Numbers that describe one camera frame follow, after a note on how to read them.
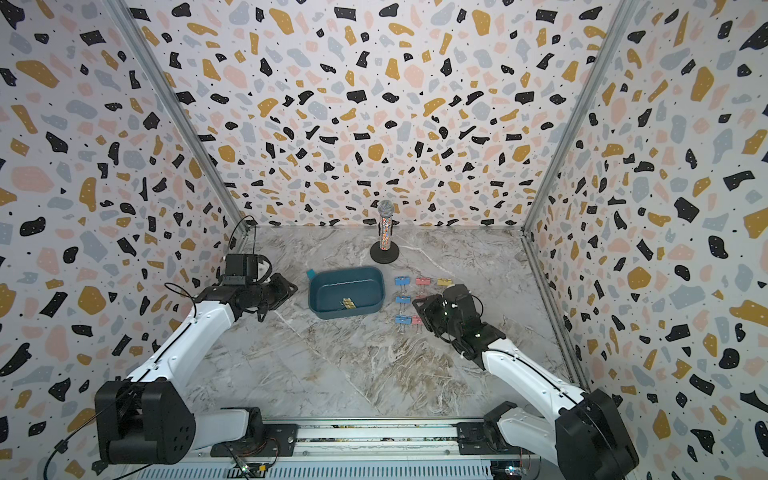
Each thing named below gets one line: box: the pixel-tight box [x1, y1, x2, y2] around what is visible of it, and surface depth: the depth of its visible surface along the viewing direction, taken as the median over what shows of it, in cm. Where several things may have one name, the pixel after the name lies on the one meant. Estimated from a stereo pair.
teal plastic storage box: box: [308, 266, 386, 320], surface depth 105 cm
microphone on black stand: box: [370, 199, 400, 264], surface depth 106 cm
